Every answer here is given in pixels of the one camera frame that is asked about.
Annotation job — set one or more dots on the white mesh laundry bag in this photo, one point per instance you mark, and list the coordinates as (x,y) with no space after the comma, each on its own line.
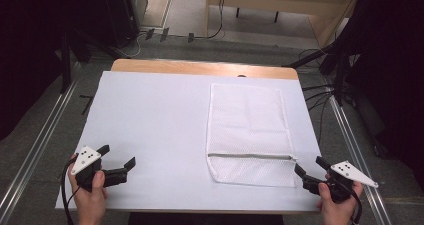
(250,128)

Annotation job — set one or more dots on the white table cover sheet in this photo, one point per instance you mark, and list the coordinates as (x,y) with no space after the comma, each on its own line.
(150,125)

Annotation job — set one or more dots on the person's left hand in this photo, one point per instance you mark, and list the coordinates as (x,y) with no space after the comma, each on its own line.
(89,201)

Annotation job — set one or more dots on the person's right hand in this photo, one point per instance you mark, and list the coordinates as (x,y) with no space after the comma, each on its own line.
(336,210)

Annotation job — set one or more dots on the dark curtain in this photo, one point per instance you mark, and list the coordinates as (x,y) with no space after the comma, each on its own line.
(30,51)
(393,68)

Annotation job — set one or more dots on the black cabinet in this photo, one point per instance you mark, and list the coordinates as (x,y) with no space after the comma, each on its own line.
(118,15)

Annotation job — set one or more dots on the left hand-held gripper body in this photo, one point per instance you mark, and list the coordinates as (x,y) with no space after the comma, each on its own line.
(86,159)

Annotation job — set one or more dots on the light wooden furniture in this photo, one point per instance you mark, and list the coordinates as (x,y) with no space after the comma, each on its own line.
(320,5)

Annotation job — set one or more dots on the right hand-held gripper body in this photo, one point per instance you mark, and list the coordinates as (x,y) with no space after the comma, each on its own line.
(351,173)

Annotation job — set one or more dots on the black metal stand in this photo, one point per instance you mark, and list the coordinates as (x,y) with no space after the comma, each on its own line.
(66,65)
(340,75)

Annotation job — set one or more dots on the metal floor rail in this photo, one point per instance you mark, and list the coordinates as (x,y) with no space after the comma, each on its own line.
(350,141)
(36,148)

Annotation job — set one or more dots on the person's dark clothing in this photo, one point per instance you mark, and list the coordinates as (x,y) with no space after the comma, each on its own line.
(200,219)

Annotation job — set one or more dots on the wooden table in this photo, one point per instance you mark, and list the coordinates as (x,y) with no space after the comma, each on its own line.
(200,67)

